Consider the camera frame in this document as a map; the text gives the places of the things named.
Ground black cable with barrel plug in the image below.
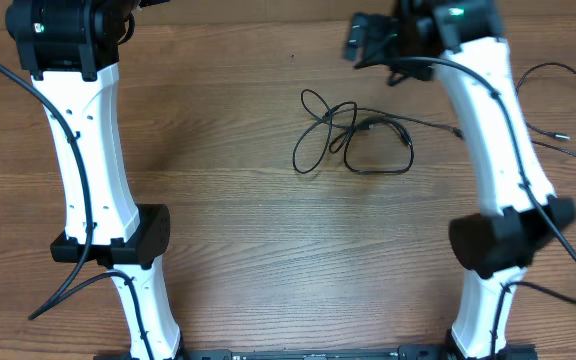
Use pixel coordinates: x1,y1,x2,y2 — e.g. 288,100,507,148
515,61,576,141

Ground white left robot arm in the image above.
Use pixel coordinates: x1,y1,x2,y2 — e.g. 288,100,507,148
5,0,182,359

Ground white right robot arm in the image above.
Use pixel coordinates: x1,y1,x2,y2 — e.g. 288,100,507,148
344,0,576,359

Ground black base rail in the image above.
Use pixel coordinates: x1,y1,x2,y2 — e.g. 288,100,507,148
92,343,539,360

